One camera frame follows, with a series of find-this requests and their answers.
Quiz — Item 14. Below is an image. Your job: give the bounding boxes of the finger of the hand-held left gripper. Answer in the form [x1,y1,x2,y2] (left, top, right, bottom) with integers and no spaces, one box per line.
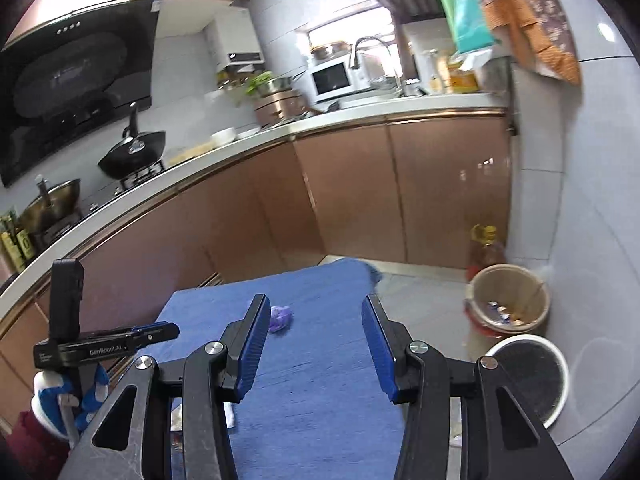
[131,323,180,347]

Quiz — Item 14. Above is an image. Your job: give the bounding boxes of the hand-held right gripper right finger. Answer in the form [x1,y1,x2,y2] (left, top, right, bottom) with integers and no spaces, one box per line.
[361,294,576,480]

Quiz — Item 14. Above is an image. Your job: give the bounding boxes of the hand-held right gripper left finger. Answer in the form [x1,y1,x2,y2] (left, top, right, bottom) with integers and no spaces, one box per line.
[57,294,273,480]

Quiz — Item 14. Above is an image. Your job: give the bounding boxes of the white bin with black liner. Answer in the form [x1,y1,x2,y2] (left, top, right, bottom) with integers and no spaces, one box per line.
[482,334,570,430]

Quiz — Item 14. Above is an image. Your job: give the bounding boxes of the person's left forearm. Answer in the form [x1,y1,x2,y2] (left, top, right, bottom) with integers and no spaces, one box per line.
[7,409,73,480]

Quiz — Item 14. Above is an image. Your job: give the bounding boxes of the person's left hand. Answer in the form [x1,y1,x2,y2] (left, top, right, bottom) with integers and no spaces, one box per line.
[31,364,112,443]

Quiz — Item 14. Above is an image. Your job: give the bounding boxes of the blue cloth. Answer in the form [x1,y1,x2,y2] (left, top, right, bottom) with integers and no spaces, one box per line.
[150,257,416,480]

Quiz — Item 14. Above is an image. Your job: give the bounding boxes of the steel pot with lid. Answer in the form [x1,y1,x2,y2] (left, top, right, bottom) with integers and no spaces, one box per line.
[20,175,82,235]

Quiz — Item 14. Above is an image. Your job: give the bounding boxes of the black gas stove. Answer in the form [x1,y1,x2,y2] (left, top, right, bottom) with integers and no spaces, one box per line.
[32,159,169,248]

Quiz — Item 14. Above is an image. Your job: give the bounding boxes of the bin with beige liner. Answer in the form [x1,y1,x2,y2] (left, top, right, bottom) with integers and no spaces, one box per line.
[465,263,551,339]

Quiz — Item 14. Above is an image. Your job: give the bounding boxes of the large cooking oil bottle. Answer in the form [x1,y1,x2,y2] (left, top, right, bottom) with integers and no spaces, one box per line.
[467,224,507,281]

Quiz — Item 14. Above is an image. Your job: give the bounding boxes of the black wok with lid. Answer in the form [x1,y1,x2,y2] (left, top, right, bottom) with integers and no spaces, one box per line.
[97,102,167,180]

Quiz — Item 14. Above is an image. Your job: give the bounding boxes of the copper base cabinets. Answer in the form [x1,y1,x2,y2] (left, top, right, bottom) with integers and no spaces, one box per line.
[0,110,514,433]

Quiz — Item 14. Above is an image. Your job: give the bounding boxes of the pale cutting board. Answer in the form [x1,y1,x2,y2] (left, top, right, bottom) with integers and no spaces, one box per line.
[167,140,217,166]

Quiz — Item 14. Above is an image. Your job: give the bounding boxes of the black range hood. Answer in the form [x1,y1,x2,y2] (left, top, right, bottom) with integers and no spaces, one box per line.
[0,0,161,189]

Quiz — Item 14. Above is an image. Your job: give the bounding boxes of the copper cooking pot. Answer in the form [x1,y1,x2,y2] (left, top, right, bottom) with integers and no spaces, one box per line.
[252,90,310,129]

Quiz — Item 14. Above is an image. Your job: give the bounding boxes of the green vegetables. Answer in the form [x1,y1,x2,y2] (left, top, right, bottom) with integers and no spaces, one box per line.
[245,72,275,97]

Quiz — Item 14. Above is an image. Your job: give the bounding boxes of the white microwave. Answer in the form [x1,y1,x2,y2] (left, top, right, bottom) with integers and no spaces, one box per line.
[306,56,372,104]

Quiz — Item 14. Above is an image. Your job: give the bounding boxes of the clear bottle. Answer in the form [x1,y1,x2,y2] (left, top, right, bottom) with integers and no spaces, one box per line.
[428,49,447,94]

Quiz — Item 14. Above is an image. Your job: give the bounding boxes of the yellow bottle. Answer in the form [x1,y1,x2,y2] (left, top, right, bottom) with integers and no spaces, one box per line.
[446,57,482,94]

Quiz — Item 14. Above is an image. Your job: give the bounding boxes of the white water heater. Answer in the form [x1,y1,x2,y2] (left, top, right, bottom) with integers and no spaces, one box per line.
[206,7,265,74]

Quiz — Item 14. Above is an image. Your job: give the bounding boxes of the steel pots stack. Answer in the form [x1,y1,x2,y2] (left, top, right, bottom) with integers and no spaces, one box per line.
[308,40,352,61]

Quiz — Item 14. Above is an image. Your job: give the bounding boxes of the steel kitchen faucet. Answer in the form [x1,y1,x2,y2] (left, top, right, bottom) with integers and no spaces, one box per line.
[348,36,404,95]

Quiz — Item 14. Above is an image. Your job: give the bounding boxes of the green plastic bag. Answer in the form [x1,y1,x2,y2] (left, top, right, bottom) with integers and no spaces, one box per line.
[432,0,502,57]

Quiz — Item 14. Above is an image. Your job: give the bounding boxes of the orange checked towel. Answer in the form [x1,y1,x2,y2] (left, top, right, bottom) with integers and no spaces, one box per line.
[469,0,584,86]

